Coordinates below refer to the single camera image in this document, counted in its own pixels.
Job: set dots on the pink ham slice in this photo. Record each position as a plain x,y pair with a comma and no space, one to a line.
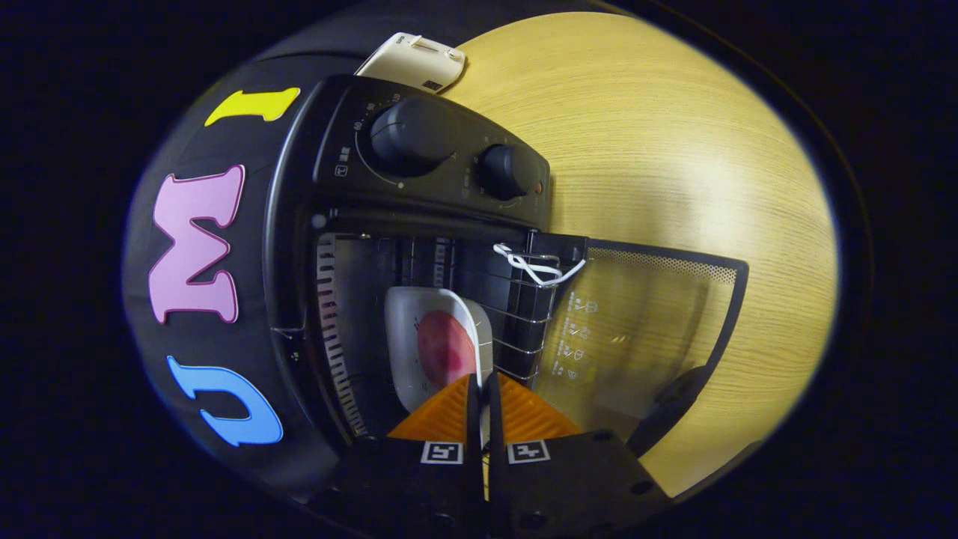
445,348

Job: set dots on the white square plate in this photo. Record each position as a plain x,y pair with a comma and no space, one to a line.
404,329

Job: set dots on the white bread toaster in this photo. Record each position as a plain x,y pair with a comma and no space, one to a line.
408,64

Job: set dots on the black toaster oven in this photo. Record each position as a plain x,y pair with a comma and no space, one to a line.
449,180

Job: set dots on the black backdrop cloth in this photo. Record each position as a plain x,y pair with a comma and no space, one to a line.
187,142

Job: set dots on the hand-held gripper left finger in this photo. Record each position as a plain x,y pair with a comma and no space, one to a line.
474,427

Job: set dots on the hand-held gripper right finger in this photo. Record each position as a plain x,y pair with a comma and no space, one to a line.
494,427

